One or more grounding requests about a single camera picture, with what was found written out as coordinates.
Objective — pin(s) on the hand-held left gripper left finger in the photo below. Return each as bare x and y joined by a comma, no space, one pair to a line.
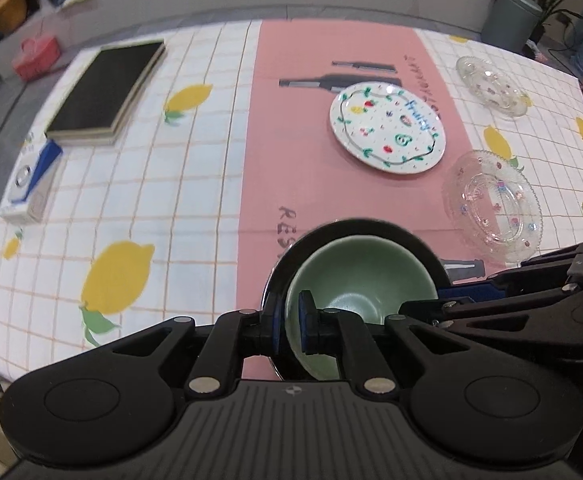
275,328

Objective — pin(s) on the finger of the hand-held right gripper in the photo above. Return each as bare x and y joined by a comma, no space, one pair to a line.
501,310
466,293

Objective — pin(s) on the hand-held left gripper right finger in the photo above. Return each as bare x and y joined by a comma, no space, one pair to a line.
304,321

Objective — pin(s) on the green ceramic bowl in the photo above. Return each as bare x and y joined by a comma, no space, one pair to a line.
366,275

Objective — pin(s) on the blue steel bowl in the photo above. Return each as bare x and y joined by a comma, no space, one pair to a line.
321,231

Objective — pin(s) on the clear glass flower plate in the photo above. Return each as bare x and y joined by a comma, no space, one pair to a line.
491,205
491,85

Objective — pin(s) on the white painted fruit plate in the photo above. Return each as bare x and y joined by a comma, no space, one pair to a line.
386,130

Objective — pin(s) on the lemon print checked tablecloth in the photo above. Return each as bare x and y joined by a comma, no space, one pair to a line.
121,195

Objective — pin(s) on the grey round trash can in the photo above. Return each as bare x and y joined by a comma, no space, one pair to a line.
509,20

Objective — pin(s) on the white and blue box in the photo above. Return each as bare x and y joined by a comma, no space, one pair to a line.
25,187

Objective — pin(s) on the black hardcover book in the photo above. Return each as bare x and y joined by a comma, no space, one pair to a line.
106,90

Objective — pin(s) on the pink plastic basket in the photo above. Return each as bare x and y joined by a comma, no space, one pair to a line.
36,57

